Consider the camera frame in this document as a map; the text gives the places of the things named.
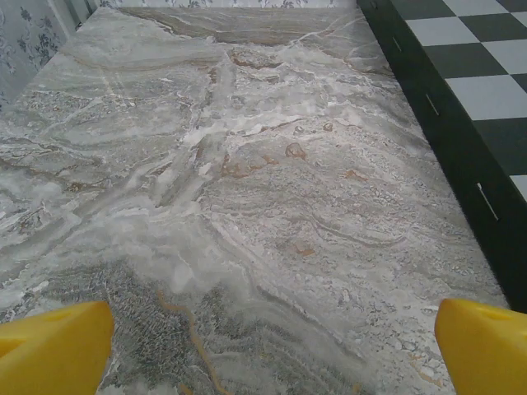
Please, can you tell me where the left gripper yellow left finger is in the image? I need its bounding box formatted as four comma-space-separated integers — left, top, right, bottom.
0, 300, 115, 395

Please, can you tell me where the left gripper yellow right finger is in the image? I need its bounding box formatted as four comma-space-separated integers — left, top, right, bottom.
434, 298, 527, 395

